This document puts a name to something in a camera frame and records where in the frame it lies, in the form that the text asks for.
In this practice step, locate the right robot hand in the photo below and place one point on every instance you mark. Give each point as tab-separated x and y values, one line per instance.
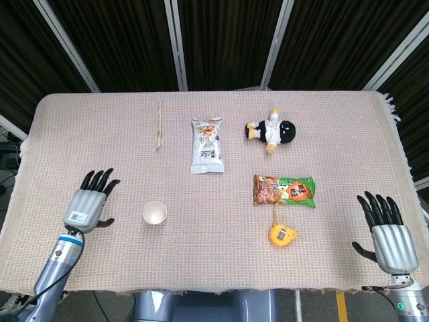
393	244

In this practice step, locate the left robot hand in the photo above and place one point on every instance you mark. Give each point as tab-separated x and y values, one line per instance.
84	205

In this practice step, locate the white paper cup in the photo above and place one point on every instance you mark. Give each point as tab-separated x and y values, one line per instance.
154	213

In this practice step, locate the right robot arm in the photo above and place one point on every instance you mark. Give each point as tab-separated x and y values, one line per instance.
403	295

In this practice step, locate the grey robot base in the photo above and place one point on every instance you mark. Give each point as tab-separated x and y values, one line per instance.
206	306

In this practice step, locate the wrapped wooden chopsticks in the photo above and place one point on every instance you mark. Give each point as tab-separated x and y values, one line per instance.
158	126

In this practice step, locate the yellow tape measure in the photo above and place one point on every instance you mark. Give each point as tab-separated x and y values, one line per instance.
281	235

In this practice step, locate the green and orange snack packet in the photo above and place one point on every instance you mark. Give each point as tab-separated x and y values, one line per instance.
285	191

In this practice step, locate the pink woven tablecloth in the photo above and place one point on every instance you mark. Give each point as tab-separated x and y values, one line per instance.
214	188

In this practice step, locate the white snack packet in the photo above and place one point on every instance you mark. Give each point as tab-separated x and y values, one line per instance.
206	146

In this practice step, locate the black and white plush doll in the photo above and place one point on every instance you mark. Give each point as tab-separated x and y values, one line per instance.
272	129

